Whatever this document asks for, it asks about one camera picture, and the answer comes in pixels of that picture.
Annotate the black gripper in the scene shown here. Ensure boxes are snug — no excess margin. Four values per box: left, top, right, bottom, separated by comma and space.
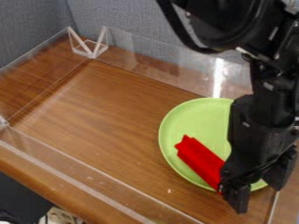
219, 95, 299, 214

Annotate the red rectangular block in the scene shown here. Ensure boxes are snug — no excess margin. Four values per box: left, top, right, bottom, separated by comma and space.
175, 135, 224, 194

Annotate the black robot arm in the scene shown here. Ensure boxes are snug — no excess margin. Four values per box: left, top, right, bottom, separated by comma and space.
156, 0, 299, 214

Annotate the green round plate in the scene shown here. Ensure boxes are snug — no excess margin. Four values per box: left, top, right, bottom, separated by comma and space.
157, 97, 269, 193

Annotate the white power strip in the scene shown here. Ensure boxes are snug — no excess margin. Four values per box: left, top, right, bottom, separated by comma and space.
37, 206, 85, 224

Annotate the black box under table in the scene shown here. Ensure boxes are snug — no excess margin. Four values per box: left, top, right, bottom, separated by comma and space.
0, 172, 53, 224

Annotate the clear acrylic enclosure wall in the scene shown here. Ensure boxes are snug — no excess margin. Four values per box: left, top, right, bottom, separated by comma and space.
0, 25, 299, 224

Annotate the clear acrylic corner bracket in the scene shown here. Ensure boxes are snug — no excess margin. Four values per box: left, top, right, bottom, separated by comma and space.
66, 27, 108, 60

